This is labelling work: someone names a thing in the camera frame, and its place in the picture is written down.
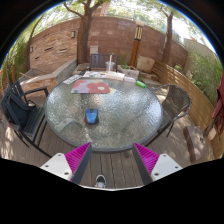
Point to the leaning pale stone slab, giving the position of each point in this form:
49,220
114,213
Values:
146,63

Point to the slender leaning tree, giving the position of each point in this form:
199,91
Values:
168,40

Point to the blue computer mouse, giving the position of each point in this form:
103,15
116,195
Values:
91,116

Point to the thin curved tree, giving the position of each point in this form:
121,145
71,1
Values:
28,50

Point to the dark wooden slatted chair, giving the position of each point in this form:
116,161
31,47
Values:
100,61

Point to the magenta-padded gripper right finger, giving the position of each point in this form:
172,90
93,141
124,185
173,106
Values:
165,165

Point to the pale concrete planter box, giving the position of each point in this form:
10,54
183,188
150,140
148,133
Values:
131,71

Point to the clear plastic cup with straw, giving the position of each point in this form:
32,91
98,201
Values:
110,66

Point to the black metal chair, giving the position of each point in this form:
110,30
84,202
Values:
20,113

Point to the small green packet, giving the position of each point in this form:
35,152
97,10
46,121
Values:
140,84

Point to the black wall lamp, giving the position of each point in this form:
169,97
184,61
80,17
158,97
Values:
31,49
73,34

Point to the thick forked tree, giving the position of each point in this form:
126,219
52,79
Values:
84,40

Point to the wooden garden lamp post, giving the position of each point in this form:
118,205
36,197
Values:
135,50

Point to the small white packet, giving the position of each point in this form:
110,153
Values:
130,79

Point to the illustrated paper sheet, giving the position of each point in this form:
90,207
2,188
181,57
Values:
94,74

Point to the brown wicker chair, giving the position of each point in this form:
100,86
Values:
176,100

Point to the dark red hanging cloth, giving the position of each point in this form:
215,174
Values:
220,103

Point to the raised stone garden bed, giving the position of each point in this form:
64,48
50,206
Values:
63,71

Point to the curved wooden slat fence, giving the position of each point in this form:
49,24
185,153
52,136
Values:
196,96

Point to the grey utility box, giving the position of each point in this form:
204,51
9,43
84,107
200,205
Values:
94,50

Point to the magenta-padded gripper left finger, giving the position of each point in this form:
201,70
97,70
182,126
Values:
56,163

